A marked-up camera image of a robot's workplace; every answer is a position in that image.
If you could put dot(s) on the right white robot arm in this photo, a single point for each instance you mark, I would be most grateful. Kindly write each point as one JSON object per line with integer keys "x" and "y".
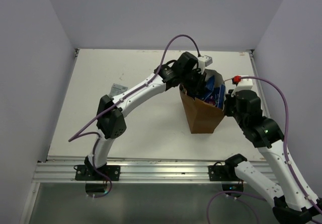
{"x": 289, "y": 204}

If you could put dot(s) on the blue Burts chilli bag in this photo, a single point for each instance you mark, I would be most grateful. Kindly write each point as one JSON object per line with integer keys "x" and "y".
{"x": 209, "y": 87}

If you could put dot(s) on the blue-green Burts sea salt bag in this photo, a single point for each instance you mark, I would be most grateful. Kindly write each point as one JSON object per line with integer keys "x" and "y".
{"x": 219, "y": 94}

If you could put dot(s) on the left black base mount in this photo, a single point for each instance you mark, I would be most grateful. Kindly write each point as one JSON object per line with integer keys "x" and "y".
{"x": 97, "y": 185}

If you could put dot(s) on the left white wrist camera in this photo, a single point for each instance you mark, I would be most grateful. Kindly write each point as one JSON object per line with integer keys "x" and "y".
{"x": 204, "y": 61}

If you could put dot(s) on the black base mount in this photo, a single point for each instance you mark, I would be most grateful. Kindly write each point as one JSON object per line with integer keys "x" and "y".
{"x": 97, "y": 185}
{"x": 219, "y": 172}

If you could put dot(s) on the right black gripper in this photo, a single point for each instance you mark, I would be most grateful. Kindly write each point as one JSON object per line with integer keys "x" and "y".
{"x": 229, "y": 99}

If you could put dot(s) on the brown paper bag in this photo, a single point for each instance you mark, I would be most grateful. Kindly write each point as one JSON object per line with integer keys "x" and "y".
{"x": 201, "y": 116}

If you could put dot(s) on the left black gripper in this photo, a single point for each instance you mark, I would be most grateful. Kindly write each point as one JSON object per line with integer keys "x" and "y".
{"x": 197, "y": 88}

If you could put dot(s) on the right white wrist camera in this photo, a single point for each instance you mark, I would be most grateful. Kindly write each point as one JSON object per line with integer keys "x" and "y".
{"x": 242, "y": 83}

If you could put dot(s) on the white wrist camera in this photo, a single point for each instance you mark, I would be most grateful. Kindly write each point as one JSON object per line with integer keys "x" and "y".
{"x": 242, "y": 83}
{"x": 204, "y": 61}

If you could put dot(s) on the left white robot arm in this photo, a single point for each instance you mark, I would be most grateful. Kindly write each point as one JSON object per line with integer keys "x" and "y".
{"x": 112, "y": 111}

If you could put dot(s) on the purple snack bag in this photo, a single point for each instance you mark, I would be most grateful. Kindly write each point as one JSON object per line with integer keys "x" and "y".
{"x": 213, "y": 100}

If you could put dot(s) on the grey-green Himalaya snack packet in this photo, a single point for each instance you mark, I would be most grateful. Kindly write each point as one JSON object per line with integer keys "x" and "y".
{"x": 117, "y": 89}

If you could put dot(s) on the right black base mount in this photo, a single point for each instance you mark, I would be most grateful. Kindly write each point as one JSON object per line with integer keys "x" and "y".
{"x": 219, "y": 172}

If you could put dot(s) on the aluminium mounting rail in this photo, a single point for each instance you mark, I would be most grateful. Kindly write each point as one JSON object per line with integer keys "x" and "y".
{"x": 151, "y": 171}

